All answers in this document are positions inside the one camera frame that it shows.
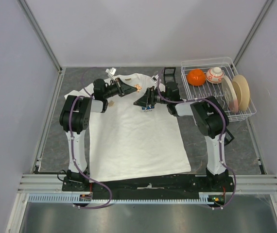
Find aluminium frame rail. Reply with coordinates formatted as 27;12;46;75
18;174;277;195

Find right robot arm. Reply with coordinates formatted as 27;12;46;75
133;81;234;191

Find white t-shirt with flower print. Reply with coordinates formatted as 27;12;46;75
64;72;191;182

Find light blue cable duct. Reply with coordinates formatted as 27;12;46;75
28;193;224;204

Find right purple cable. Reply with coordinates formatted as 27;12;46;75
156;68;237;211

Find beige plate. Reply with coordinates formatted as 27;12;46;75
232;75;251;112

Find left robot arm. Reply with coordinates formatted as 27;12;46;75
59;78;138;191

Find black square box far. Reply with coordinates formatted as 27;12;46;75
163;67;176;84

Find white wire dish rack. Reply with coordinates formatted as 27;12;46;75
181;57;257;122

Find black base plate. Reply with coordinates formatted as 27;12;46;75
60;171;236;209

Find white bowl orange circles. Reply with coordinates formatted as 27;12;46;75
206;67;225;84

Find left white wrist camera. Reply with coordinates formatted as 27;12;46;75
105;67;117;81

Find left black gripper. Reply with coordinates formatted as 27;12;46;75
103;78;137;100

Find small beige brooch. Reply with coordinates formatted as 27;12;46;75
108;101;115;107

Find white plate pink rim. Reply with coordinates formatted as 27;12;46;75
221;75;239;113

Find red orange brooch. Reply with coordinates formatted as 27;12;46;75
134;84;142;92

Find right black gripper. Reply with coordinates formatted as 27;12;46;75
134;86;170;108

